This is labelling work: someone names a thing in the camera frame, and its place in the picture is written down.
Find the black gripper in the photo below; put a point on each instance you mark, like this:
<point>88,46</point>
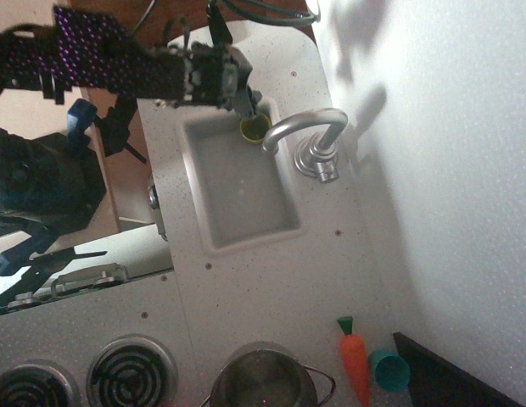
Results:
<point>219,76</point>

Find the silver curved faucet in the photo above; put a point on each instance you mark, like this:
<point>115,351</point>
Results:
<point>315,156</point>

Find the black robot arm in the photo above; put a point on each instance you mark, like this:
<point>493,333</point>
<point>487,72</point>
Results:
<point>93,50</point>

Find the yellow-green plastic cup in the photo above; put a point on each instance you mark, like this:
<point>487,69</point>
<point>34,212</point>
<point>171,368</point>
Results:
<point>254,130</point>

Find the grey toy sink basin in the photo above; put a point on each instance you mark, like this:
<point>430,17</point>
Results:
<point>243,197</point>

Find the blue black spring clamp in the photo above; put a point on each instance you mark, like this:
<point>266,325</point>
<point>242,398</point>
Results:
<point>113,127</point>

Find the blue black lower clamp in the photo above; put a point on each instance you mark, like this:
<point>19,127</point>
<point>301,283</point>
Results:
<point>39,268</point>

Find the orange toy carrot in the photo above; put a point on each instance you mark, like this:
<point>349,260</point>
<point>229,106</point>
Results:
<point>354,356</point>

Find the stainless steel pot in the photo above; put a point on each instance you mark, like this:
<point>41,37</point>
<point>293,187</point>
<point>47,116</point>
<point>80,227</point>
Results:
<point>268,377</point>

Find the right black stove burner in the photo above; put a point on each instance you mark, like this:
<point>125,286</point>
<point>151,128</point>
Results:
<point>133,370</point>

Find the black stove burner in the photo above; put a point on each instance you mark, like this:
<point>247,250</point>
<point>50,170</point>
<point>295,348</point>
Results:
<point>133,370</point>
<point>38,383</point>

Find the teal plastic cup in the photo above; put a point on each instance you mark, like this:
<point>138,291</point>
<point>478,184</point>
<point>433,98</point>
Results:
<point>391,372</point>

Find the left black stove burner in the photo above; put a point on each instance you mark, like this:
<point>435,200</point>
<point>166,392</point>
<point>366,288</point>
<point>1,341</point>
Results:
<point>38,383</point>

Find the silver cabinet door handle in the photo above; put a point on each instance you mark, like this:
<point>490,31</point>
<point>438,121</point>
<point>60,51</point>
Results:
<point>93,276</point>

